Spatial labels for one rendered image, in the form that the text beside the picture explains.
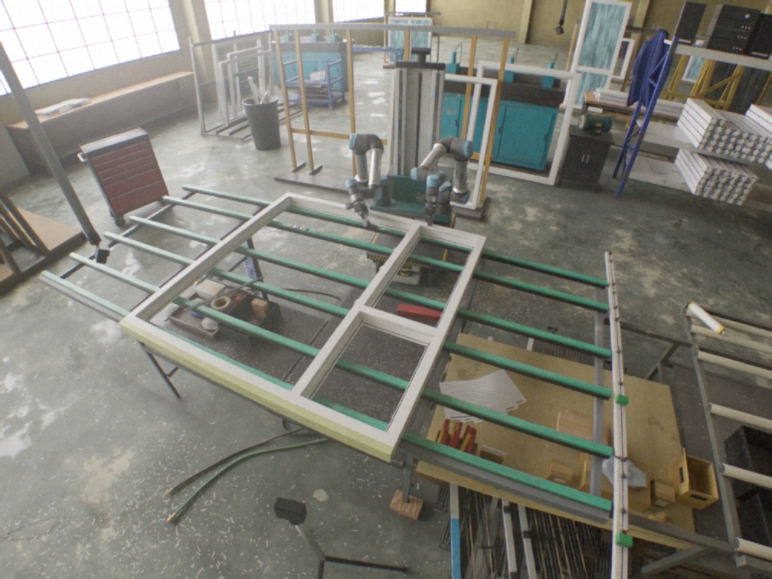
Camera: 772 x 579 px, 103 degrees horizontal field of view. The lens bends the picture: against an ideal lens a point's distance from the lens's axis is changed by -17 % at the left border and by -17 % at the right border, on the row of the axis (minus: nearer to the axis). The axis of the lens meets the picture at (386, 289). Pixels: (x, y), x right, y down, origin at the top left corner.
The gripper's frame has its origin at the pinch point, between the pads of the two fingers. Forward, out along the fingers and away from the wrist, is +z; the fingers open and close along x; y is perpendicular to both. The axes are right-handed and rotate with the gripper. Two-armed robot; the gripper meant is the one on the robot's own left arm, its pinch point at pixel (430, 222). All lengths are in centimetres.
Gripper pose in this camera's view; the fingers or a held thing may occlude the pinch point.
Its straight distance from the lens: 238.2
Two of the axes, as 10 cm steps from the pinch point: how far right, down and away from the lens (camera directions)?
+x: 4.1, -6.0, 6.8
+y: 9.1, 2.7, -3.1
